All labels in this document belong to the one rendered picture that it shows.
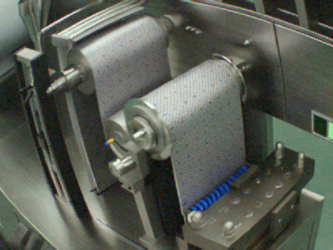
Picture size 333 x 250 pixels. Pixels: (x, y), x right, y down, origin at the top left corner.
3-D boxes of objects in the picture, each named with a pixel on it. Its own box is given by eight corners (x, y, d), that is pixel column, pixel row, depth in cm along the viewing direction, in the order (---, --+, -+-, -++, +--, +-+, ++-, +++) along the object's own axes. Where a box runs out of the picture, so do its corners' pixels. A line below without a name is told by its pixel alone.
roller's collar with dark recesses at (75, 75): (59, 90, 139) (55, 69, 135) (75, 79, 142) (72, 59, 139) (70, 95, 135) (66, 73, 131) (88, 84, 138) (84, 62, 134)
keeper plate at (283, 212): (268, 237, 132) (270, 211, 127) (288, 216, 138) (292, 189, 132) (274, 240, 131) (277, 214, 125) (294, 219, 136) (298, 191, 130)
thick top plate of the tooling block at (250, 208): (184, 241, 131) (181, 226, 128) (279, 160, 152) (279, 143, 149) (228, 260, 121) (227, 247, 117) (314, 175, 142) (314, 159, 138)
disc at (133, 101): (130, 147, 134) (118, 91, 126) (132, 146, 134) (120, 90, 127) (175, 169, 124) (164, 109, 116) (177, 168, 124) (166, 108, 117)
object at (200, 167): (181, 215, 134) (170, 154, 124) (244, 166, 146) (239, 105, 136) (183, 215, 133) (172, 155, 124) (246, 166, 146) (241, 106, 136)
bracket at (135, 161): (137, 240, 144) (109, 153, 128) (154, 230, 147) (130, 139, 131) (150, 247, 141) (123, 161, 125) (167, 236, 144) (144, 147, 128)
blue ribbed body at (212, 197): (188, 216, 134) (186, 206, 133) (244, 171, 146) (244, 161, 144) (197, 221, 132) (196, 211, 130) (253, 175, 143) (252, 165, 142)
